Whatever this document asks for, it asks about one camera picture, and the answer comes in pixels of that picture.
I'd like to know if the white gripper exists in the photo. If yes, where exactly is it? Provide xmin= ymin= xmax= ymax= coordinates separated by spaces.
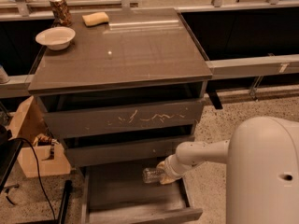
xmin=156 ymin=154 xmax=189 ymax=185

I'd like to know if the clear plastic water bottle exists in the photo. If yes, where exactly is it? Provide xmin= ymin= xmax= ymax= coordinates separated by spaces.
xmin=142 ymin=168 xmax=164 ymax=184

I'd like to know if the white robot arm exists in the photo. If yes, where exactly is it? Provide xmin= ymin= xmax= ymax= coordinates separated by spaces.
xmin=157 ymin=117 xmax=299 ymax=224

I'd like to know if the grey open bottom drawer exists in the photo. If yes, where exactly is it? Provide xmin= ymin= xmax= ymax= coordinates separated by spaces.
xmin=81 ymin=158 xmax=203 ymax=224

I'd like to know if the grey middle drawer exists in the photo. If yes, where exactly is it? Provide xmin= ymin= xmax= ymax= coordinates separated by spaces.
xmin=64 ymin=134 xmax=195 ymax=167

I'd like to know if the grey drawer cabinet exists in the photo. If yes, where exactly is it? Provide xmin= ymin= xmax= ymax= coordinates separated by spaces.
xmin=27 ymin=7 xmax=214 ymax=224

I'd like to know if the grey top drawer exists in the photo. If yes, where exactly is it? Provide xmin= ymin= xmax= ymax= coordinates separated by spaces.
xmin=44 ymin=99 xmax=204 ymax=138

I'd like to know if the black stand leg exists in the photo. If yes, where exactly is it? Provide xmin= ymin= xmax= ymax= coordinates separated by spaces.
xmin=57 ymin=180 xmax=72 ymax=224

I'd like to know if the cardboard box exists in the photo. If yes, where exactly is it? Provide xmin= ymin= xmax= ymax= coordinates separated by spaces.
xmin=8 ymin=96 xmax=71 ymax=178

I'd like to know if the yellow sponge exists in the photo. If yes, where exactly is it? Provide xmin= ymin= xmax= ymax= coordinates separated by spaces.
xmin=82 ymin=12 xmax=109 ymax=27

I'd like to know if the white ceramic bowl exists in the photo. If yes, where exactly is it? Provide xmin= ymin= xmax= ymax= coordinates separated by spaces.
xmin=36 ymin=27 xmax=76 ymax=50

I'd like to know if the patterned drink can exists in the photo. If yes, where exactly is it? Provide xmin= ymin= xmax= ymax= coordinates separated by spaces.
xmin=50 ymin=0 xmax=72 ymax=26

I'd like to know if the black cable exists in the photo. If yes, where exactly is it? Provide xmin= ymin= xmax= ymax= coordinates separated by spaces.
xmin=11 ymin=137 xmax=58 ymax=222

